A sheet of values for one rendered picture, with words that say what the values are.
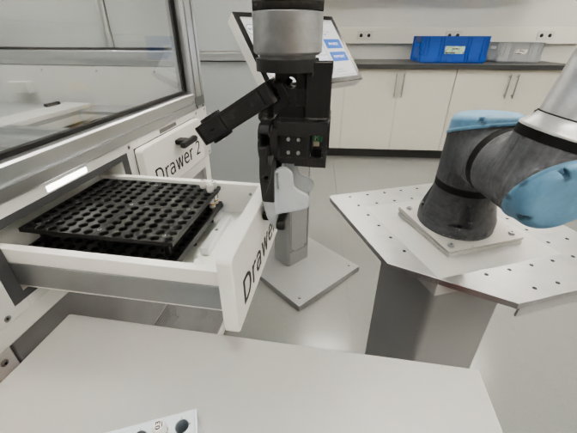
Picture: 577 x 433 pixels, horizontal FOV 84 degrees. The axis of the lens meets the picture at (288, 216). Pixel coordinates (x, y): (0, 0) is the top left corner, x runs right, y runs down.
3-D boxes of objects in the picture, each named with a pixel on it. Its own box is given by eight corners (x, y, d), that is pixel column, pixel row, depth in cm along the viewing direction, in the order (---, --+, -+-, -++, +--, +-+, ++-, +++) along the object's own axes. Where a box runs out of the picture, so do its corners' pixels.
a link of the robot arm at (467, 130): (477, 164, 69) (499, 100, 62) (522, 194, 58) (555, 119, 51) (424, 167, 68) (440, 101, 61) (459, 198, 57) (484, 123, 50)
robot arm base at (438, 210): (451, 196, 78) (463, 158, 72) (510, 228, 66) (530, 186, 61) (402, 210, 72) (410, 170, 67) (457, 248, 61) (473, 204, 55)
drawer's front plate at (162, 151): (205, 155, 94) (200, 118, 88) (153, 199, 69) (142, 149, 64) (199, 155, 94) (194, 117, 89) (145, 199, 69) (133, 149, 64)
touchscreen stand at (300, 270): (358, 271, 176) (385, 67, 126) (299, 311, 150) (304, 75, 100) (296, 234, 209) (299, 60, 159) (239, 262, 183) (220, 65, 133)
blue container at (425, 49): (468, 60, 332) (474, 35, 321) (486, 63, 296) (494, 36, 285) (408, 60, 336) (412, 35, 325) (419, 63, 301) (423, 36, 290)
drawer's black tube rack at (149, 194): (223, 218, 58) (220, 186, 55) (180, 282, 43) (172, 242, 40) (112, 209, 62) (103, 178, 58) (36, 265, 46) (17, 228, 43)
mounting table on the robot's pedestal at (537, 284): (460, 212, 100) (471, 178, 95) (622, 317, 63) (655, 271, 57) (325, 233, 90) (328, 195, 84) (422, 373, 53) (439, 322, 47)
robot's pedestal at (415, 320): (408, 370, 124) (460, 192, 86) (464, 456, 98) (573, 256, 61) (336, 390, 117) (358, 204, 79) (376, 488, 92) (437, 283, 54)
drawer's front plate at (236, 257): (282, 216, 63) (282, 162, 57) (239, 335, 38) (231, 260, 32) (273, 215, 63) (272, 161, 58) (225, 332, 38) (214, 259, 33)
